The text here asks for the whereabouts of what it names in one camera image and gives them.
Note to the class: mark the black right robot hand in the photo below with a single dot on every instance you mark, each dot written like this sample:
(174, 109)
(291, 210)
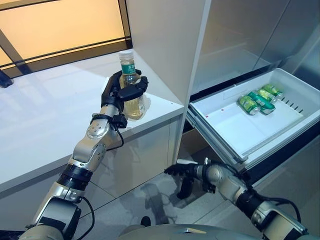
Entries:
(186, 172)

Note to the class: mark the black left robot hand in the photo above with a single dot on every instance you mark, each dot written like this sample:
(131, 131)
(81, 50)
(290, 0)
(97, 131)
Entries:
(130, 92)

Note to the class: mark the white fridge drawer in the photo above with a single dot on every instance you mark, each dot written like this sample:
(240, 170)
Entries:
(245, 132)

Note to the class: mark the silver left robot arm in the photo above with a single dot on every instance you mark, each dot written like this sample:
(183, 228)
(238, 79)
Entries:
(90, 150)

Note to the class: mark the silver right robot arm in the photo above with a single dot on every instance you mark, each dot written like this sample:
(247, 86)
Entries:
(232, 182)

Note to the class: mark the tall white cabinet panel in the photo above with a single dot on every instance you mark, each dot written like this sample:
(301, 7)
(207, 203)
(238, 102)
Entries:
(165, 50)

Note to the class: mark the silver robot torso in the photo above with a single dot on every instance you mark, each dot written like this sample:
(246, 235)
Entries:
(187, 232)

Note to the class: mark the white counter cabinet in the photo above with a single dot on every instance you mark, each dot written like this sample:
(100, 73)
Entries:
(50, 120)

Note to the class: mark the light green drink can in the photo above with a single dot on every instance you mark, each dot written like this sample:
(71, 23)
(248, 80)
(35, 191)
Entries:
(267, 94)
(248, 105)
(273, 90)

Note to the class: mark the dark green drink can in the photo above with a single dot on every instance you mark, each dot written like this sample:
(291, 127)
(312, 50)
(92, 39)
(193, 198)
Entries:
(262, 102)

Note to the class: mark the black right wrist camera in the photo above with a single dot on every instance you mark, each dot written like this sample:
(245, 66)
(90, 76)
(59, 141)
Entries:
(210, 186)

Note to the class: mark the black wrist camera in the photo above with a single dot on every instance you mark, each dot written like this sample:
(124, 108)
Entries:
(120, 121)
(210, 186)

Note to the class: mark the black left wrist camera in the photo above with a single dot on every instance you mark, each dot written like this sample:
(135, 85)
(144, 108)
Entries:
(120, 121)

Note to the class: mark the black window frame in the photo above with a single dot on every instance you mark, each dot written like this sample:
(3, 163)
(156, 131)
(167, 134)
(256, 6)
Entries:
(125, 22)

